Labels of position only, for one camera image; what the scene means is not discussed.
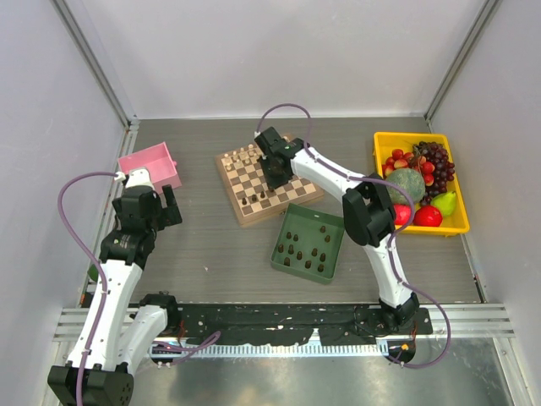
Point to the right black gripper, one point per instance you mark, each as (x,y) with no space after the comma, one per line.
(272,183)

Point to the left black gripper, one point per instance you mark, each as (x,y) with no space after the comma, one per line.
(171,214)

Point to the green plastic tray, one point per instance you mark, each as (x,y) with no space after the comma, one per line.
(306,224)

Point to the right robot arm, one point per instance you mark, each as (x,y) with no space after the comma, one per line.
(368,215)

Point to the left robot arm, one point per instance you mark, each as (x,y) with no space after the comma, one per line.
(100,369)

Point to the light chess pieces row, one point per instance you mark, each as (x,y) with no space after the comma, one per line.
(240,157)

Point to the pink plastic box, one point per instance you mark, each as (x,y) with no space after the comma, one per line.
(159,163)

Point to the wooden chessboard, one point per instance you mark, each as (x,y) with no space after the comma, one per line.
(250,180)

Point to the red cherries cluster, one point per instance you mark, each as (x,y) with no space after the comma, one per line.
(400,159)

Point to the green melon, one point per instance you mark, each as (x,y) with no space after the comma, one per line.
(408,180)

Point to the red pink apple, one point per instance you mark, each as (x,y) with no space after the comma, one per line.
(403,213)

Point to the purple grape bunch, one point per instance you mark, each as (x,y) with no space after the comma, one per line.
(433,161)

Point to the green pear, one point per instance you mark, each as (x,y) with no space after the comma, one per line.
(445,203)

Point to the yellow fruit bin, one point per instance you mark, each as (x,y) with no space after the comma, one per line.
(386,142)

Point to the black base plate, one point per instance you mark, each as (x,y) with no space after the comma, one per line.
(292,324)

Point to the aluminium frame rail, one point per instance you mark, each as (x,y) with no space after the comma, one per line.
(458,321)

